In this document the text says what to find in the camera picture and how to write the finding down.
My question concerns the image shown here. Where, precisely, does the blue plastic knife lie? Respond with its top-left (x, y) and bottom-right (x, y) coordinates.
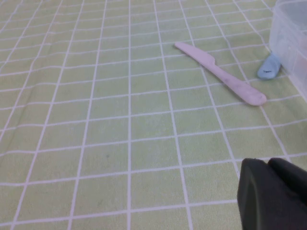
top-left (257, 53), bottom-right (281, 81)

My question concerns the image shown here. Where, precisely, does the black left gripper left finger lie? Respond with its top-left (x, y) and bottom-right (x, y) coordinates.
top-left (236, 158), bottom-right (276, 230)

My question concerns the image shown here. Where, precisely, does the green white grid tablecloth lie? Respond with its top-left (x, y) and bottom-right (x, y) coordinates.
top-left (0, 0), bottom-right (307, 230)

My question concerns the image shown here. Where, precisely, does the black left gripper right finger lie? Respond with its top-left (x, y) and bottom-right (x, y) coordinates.
top-left (267, 157), bottom-right (307, 230)

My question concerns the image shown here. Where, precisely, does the transparent plastic egg box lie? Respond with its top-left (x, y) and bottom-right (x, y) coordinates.
top-left (268, 0), bottom-right (307, 103)

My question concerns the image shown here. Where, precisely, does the pink plastic knife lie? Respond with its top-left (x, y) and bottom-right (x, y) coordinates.
top-left (174, 42), bottom-right (267, 106)

